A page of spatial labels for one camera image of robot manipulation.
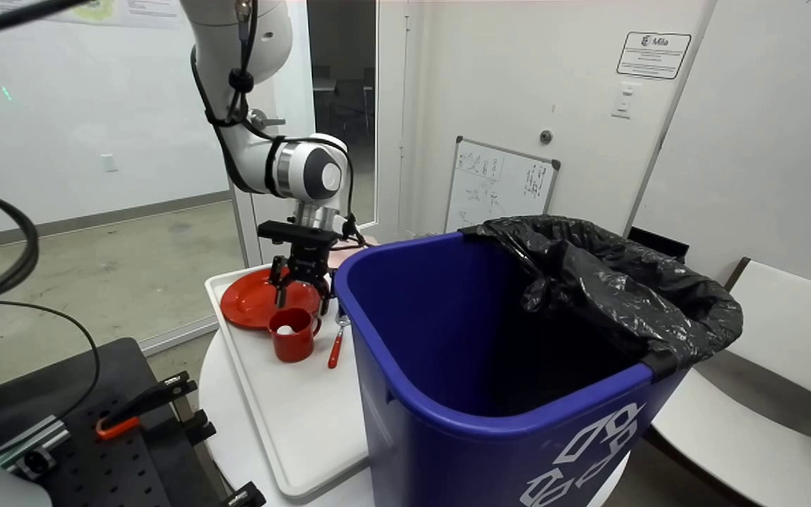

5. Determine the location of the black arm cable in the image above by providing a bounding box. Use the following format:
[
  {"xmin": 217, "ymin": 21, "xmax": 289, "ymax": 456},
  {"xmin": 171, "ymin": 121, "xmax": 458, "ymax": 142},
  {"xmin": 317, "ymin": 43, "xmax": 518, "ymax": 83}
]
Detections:
[{"xmin": 189, "ymin": 0, "xmax": 285, "ymax": 195}]

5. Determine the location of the black trash bag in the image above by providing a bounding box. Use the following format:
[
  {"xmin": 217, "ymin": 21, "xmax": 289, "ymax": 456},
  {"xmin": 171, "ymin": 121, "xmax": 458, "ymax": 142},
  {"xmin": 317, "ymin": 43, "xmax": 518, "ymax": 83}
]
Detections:
[{"xmin": 458, "ymin": 215, "xmax": 746, "ymax": 377}]

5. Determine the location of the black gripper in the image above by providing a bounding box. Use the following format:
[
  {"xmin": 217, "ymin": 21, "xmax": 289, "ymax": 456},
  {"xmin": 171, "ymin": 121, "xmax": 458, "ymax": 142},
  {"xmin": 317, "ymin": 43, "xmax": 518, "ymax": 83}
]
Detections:
[{"xmin": 266, "ymin": 229, "xmax": 341, "ymax": 318}]

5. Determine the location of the aluminium extrusion bar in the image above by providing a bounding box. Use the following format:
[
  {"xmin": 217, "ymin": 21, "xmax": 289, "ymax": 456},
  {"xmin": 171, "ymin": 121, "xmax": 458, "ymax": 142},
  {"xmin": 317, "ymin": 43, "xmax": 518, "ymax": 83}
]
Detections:
[{"xmin": 0, "ymin": 411, "xmax": 75, "ymax": 473}]

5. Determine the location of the thin black cable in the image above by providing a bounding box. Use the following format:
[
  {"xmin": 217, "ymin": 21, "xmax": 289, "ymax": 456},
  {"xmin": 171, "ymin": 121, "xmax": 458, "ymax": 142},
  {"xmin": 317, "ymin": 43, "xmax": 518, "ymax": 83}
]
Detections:
[{"xmin": 0, "ymin": 297, "xmax": 103, "ymax": 418}]

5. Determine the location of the small leaning whiteboard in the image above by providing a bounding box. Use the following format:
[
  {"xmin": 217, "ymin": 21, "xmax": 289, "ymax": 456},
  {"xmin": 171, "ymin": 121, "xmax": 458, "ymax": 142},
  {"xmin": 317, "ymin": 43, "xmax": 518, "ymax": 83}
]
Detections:
[{"xmin": 441, "ymin": 136, "xmax": 562, "ymax": 235}]

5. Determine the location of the blue recycling bin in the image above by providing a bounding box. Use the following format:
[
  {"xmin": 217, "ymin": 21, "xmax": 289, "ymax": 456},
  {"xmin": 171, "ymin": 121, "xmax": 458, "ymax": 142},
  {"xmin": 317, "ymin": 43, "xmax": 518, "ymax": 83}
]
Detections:
[{"xmin": 332, "ymin": 229, "xmax": 710, "ymax": 507}]

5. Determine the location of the black clamp with orange handle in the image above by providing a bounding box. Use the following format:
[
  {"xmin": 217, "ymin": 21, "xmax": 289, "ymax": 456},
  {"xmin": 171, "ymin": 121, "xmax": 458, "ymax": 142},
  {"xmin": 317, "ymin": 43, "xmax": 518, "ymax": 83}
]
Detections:
[{"xmin": 93, "ymin": 369, "xmax": 200, "ymax": 445}]

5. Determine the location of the red plate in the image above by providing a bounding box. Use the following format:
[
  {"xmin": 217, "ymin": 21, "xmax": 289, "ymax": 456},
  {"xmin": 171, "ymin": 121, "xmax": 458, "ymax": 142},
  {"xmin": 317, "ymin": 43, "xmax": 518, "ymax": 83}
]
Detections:
[{"xmin": 217, "ymin": 266, "xmax": 327, "ymax": 332}]

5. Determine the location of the black box-shaped object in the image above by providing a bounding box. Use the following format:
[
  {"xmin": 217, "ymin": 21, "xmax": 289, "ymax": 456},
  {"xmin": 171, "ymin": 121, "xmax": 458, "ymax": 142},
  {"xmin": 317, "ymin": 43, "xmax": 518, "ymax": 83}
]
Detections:
[{"xmin": 628, "ymin": 222, "xmax": 693, "ymax": 266}]

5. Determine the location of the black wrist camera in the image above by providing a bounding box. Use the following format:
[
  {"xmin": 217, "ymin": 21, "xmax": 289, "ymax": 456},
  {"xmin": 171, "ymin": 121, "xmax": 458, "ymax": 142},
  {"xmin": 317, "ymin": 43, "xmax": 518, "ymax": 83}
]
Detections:
[{"xmin": 255, "ymin": 217, "xmax": 313, "ymax": 246}]

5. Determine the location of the white chair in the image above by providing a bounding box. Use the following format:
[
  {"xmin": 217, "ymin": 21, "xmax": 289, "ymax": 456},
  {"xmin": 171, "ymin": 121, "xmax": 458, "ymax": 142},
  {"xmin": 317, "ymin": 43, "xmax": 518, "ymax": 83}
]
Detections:
[{"xmin": 652, "ymin": 256, "xmax": 811, "ymax": 507}]

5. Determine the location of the white wall sign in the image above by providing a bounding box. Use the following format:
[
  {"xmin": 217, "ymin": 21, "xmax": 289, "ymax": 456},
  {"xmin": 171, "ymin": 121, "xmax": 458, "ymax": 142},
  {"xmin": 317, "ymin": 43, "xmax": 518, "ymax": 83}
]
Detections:
[{"xmin": 614, "ymin": 28, "xmax": 694, "ymax": 83}]

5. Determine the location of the red mug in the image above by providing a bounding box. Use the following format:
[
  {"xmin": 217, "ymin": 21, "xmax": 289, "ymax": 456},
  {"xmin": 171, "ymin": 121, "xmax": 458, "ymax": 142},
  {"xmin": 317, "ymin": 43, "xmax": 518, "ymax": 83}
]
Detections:
[{"xmin": 263, "ymin": 304, "xmax": 323, "ymax": 366}]

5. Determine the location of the red handled metal spoon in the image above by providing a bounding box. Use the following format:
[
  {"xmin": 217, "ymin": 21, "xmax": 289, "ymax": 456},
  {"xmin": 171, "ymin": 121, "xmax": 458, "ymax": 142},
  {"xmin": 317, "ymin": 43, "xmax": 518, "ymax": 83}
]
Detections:
[{"xmin": 323, "ymin": 312, "xmax": 349, "ymax": 373}]

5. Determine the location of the black perforated mounting board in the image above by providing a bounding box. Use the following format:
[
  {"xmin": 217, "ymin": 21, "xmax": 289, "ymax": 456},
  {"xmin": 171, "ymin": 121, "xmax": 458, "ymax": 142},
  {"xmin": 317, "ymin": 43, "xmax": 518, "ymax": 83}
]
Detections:
[{"xmin": 0, "ymin": 335, "xmax": 240, "ymax": 507}]

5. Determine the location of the white plastic tray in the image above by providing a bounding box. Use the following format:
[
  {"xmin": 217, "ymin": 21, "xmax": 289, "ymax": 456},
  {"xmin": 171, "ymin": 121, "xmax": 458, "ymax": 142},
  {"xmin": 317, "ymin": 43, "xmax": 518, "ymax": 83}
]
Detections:
[{"xmin": 202, "ymin": 262, "xmax": 373, "ymax": 504}]

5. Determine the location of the round white table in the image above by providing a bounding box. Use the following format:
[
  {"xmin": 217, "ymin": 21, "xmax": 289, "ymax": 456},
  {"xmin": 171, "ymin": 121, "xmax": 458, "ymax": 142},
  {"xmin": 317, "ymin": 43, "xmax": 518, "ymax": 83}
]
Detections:
[{"xmin": 193, "ymin": 328, "xmax": 634, "ymax": 507}]

